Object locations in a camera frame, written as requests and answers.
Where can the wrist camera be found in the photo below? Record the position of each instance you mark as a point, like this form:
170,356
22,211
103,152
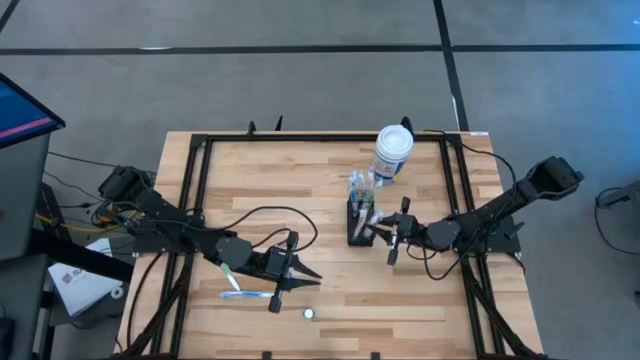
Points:
406,227
275,262

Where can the white tape roll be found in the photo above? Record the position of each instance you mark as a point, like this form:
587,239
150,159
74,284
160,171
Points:
117,291

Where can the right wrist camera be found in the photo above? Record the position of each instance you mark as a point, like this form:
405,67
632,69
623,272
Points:
406,227

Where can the blue screen monitor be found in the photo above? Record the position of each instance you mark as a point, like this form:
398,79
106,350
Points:
20,110

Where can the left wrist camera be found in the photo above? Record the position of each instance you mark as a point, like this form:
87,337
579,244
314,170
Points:
275,262

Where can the black table frame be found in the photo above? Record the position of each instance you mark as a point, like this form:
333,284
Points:
325,137

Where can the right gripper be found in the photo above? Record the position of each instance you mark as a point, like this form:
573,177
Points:
405,204

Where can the black desk beam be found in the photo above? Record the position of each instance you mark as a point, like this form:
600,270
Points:
80,255

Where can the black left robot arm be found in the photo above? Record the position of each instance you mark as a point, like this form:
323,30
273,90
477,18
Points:
165,225

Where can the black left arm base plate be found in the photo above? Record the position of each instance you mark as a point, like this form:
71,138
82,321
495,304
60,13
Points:
150,245

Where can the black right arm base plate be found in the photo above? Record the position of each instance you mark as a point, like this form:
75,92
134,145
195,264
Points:
505,240

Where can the white label strip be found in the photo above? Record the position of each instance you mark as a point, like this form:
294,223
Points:
478,133

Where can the teal mouthwash bottle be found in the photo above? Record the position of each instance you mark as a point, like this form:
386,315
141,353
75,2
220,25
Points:
308,313

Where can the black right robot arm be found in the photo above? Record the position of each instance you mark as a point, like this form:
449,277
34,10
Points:
500,210

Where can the grey floor stand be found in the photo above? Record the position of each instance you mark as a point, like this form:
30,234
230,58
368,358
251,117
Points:
620,192

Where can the grey cabinet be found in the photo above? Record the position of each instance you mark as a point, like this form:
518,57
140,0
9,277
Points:
20,200

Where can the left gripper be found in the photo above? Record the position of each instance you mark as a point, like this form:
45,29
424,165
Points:
292,240

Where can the white paper sheets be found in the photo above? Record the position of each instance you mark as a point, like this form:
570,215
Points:
80,280

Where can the white wipes canister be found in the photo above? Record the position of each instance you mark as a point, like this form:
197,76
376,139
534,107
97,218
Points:
395,142

